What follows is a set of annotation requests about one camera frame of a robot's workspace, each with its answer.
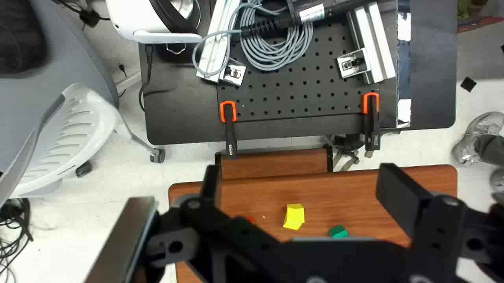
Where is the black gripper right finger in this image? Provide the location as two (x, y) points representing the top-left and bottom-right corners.
(376, 162), (504, 283)

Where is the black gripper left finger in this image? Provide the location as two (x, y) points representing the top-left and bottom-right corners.
(146, 164), (296, 283)

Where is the yellow house shaped block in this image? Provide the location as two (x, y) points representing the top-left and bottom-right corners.
(282, 203), (307, 233)

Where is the green rectangular block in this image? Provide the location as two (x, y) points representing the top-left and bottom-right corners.
(327, 225), (351, 241)

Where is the small brown wooden board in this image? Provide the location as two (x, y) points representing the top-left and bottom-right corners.
(214, 148), (334, 181)

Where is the grey metal chair base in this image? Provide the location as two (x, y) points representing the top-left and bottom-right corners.
(452, 110), (504, 205)

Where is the black perforated panel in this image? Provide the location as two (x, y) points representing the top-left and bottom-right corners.
(137, 0), (458, 146)

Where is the black tape square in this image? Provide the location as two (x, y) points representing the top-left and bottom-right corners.
(460, 76), (479, 94)

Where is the black perforated board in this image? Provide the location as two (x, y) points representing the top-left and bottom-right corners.
(214, 19), (400, 126)

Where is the white ribbed office chair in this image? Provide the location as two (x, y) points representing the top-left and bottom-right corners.
(0, 80), (167, 201)

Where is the white rounded plastic housing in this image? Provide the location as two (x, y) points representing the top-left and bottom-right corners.
(104, 0), (204, 46)

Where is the orange handled black clamp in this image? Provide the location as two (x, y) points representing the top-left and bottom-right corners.
(359, 91), (382, 154)
(217, 99), (241, 159)

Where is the aluminium rail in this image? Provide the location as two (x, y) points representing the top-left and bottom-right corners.
(195, 0), (249, 87)
(335, 2), (398, 85)

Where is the grey coiled cable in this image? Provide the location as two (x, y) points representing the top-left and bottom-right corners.
(190, 0), (316, 76)

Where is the black floor cable bundle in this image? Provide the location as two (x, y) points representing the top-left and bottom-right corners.
(0, 197), (36, 283)

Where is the black cable with plug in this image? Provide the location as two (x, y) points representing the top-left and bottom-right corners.
(52, 0), (113, 30)

